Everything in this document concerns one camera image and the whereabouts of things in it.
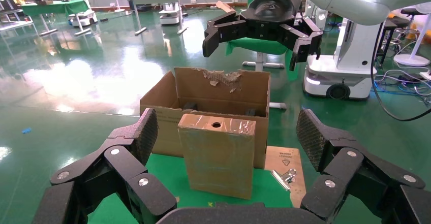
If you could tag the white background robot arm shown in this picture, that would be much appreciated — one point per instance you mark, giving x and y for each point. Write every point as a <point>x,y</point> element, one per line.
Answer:
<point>321,15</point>

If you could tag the white power strip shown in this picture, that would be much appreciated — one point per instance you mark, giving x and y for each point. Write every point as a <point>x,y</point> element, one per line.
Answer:
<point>426,75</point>

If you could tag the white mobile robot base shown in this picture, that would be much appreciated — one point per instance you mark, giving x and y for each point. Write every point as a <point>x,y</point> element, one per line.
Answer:
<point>169,15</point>
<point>84,18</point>

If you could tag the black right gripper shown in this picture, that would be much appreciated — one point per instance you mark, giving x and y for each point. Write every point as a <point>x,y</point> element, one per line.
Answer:
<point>272,7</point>

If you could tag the green cloth covered table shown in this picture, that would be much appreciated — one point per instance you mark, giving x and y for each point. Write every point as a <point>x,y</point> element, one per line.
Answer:
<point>50,7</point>
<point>256,45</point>

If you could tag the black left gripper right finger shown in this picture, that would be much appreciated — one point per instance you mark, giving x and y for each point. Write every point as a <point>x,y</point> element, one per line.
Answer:
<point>350,162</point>

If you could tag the white wheeled robot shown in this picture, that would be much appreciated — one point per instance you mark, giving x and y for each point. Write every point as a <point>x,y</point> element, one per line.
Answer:
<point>353,47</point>

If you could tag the metal shelf rack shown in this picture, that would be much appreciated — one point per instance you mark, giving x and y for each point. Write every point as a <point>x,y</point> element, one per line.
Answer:
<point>13,23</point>

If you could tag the silver binder clip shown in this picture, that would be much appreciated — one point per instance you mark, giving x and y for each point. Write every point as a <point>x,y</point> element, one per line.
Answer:
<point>284,179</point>

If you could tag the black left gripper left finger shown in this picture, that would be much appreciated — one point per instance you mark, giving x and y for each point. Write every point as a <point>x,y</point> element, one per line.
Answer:
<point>77,172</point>

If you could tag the large open cardboard carton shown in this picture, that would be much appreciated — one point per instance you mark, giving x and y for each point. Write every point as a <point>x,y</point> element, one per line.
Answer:
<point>168,135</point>

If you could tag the brown cardboard flap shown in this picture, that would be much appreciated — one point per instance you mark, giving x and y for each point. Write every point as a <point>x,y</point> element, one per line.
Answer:
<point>225,7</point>

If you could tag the white table foot bar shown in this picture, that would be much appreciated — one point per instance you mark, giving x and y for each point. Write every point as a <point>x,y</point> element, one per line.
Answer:
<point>277,106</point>

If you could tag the black side table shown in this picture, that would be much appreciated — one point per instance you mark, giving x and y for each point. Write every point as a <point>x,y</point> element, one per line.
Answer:
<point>397,22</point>

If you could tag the black foam block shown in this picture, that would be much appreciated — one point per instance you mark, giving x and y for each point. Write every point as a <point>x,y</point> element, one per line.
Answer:
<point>190,106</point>
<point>251,112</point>

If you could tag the small taped cardboard box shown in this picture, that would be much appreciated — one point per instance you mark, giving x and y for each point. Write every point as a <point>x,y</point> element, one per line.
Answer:
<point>219,158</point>

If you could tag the black round stool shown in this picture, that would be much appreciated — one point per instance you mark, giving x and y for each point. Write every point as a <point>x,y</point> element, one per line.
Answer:
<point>412,12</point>

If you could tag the blue floor scrap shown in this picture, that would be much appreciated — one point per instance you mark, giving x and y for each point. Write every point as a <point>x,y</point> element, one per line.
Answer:
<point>27,130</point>

